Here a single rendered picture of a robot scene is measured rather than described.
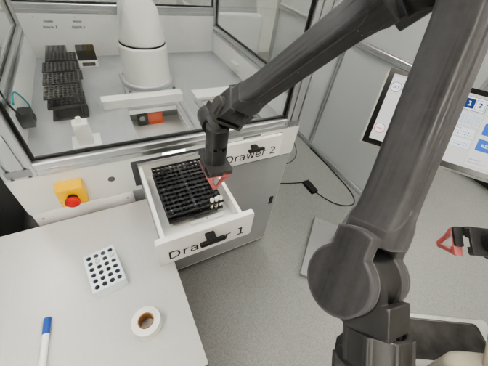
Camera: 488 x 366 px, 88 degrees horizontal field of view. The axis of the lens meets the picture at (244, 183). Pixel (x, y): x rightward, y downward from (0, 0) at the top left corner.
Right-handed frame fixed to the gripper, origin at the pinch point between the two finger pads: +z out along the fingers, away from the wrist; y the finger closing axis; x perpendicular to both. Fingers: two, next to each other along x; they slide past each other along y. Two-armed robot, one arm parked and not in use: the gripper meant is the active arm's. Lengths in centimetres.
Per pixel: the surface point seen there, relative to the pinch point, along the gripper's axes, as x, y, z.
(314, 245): 83, -9, 93
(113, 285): -31.5, 11.7, 19.0
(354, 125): 152, -75, 47
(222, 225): -0.8, 11.1, 6.0
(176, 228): -11.9, 2.2, 14.5
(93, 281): -36.3, 8.8, 19.1
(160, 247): -18.0, 11.9, 7.1
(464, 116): 97, 7, -16
